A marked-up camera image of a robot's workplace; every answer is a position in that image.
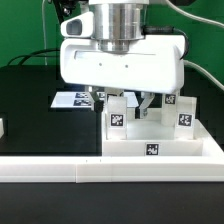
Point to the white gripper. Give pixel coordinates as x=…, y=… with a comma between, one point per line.
x=153, y=64

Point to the white square tabletop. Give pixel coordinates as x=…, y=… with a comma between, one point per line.
x=148, y=137

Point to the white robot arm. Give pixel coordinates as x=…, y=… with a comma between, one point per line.
x=109, y=45

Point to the white marker sheet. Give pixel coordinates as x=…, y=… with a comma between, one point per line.
x=81, y=100

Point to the white U-shaped obstacle fence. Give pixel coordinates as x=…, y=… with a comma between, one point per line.
x=80, y=169

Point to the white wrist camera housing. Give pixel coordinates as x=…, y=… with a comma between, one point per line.
x=81, y=26

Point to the black camera stand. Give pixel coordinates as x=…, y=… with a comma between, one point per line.
x=64, y=8

